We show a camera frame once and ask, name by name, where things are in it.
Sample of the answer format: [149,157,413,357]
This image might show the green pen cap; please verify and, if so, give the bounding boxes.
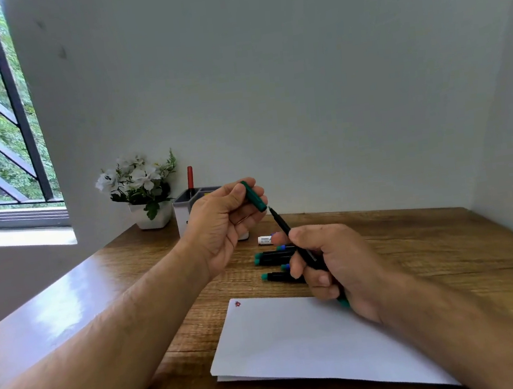
[240,178,269,215]

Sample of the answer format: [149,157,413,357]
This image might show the person's right hand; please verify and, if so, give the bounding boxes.
[270,215,412,336]

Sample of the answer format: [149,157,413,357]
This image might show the person's left forearm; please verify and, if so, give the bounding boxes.
[0,237,224,389]

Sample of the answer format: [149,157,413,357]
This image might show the dark metal window grille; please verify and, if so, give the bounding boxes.
[0,0,65,211]

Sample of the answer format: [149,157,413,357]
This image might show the white flowers in white pot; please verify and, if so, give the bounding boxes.
[92,148,185,236]

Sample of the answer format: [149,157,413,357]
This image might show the person's right forearm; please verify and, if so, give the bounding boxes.
[376,260,513,389]

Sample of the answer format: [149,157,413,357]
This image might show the white paper sheet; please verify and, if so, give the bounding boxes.
[202,274,462,389]

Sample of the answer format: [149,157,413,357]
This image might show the person's left hand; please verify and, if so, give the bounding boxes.
[176,175,277,284]

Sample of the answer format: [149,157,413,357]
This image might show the black pen with green end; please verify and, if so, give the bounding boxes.
[268,198,351,316]

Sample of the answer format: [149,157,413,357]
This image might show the red pen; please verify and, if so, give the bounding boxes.
[184,165,197,198]

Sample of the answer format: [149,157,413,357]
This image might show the black marker with green cap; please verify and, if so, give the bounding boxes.
[260,268,307,289]
[253,249,298,268]

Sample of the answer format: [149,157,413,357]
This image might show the white and grey pen holder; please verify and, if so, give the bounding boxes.
[171,182,251,249]

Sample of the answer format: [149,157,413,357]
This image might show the grey window frame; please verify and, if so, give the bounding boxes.
[0,194,72,236]

